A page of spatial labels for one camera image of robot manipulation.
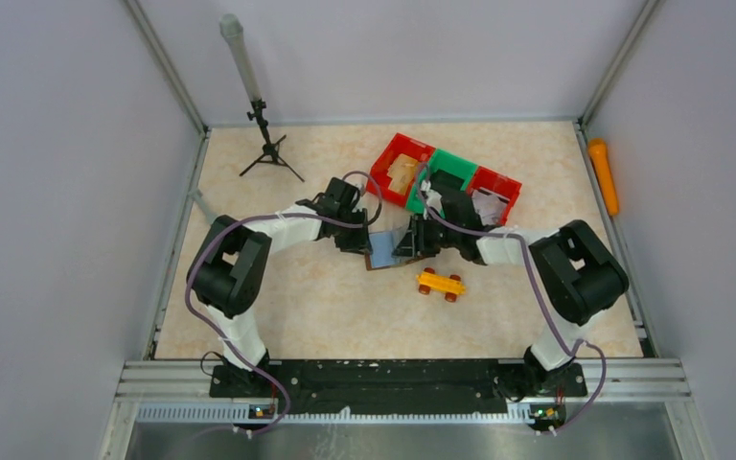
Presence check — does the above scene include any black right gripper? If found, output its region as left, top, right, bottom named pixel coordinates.
left=392, top=214, right=461, bottom=259

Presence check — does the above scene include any brown leather card holder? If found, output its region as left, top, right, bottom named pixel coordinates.
left=364, top=227, right=424, bottom=271

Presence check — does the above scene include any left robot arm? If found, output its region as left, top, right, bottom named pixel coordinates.
left=185, top=177, right=372, bottom=397

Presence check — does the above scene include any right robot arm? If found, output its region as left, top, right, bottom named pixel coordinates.
left=394, top=189, right=630, bottom=395

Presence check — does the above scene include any red bin with gold cards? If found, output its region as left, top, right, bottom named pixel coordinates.
left=366, top=133, right=435, bottom=208

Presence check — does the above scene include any gold cards stack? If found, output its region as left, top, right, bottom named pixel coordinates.
left=387, top=154, right=419, bottom=195

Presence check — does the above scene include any red bin with silver cards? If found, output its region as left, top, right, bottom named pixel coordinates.
left=467, top=167, right=522, bottom=225

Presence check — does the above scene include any yellow toy brick car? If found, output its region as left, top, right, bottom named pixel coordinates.
left=416, top=267, right=467, bottom=303

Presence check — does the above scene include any green plastic bin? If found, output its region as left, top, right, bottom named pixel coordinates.
left=403, top=149, right=479, bottom=214

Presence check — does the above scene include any orange flashlight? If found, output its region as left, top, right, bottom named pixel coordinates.
left=587, top=138, right=620, bottom=217

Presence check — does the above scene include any grey light on tripod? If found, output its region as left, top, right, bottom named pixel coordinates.
left=218, top=13, right=305, bottom=183

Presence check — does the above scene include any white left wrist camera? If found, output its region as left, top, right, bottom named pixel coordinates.
left=351, top=183, right=366, bottom=208

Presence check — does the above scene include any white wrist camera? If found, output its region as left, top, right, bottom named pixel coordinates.
left=416, top=179, right=443, bottom=219
left=351, top=183, right=366, bottom=208

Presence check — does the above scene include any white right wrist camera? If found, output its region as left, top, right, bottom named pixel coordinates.
left=416, top=179, right=443, bottom=219

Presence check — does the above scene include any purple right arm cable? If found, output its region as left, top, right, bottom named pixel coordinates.
left=413, top=163, right=608, bottom=435

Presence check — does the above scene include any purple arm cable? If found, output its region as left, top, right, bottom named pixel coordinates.
left=413, top=163, right=608, bottom=435
left=183, top=170, right=385, bottom=438

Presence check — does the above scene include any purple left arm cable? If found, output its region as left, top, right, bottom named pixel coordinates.
left=183, top=170, right=385, bottom=438

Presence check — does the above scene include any grey metal bracket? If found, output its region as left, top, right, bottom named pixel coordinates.
left=188, top=189, right=218, bottom=225

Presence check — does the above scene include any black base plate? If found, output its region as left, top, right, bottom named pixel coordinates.
left=209, top=358, right=588, bottom=415

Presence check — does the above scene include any aluminium front rail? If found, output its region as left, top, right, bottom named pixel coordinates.
left=116, top=358, right=691, bottom=426

